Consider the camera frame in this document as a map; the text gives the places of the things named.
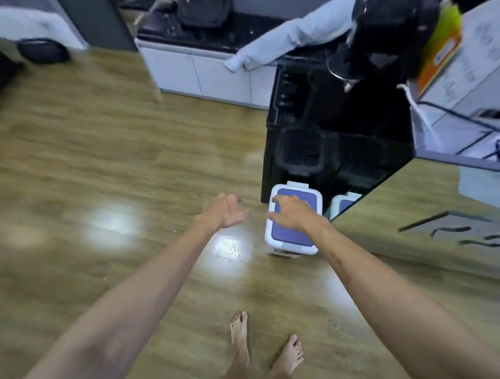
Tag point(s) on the person's left foot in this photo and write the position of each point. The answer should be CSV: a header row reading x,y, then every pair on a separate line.
x,y
240,339

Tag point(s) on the black jug appliance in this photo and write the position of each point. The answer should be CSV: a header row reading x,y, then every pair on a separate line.
x,y
386,35

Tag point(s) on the black countertop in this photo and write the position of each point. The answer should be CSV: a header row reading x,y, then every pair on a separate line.
x,y
218,35

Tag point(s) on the person's left fingers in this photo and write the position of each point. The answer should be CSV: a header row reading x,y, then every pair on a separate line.
x,y
236,207

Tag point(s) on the white printed box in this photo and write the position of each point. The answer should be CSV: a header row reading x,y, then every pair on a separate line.
x,y
468,66

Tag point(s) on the white base cabinet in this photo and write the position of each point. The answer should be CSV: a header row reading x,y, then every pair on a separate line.
x,y
195,74

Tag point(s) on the person's right foot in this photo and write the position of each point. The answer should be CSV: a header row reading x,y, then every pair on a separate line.
x,y
289,357

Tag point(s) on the black floor-standing appliance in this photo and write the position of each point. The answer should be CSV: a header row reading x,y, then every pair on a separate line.
x,y
336,136

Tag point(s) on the black round object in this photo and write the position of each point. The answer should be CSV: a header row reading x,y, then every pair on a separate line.
x,y
43,50

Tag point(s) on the white bin with purple lid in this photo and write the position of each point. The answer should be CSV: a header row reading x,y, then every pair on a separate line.
x,y
291,236

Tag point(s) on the person's foot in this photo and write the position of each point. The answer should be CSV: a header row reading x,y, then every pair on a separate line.
x,y
240,339
289,357

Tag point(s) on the yellow and orange packet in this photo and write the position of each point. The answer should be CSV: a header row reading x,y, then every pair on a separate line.
x,y
441,47

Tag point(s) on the person's right forearm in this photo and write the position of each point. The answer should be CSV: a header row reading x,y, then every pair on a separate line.
x,y
382,304

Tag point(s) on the person's left hand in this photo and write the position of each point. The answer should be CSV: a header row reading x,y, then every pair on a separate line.
x,y
223,213

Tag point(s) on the white cloth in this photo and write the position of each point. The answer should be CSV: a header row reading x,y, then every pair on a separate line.
x,y
289,35

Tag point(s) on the person's right fingers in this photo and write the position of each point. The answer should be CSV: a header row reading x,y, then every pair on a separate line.
x,y
278,207

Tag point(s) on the black bag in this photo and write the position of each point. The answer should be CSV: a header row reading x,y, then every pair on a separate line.
x,y
203,11

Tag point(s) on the person's right hand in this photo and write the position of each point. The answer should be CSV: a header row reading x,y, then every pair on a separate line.
x,y
297,216

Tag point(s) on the white appliance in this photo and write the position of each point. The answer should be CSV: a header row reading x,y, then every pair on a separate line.
x,y
35,19

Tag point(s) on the person's left forearm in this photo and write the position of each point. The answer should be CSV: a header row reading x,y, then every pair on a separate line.
x,y
136,296

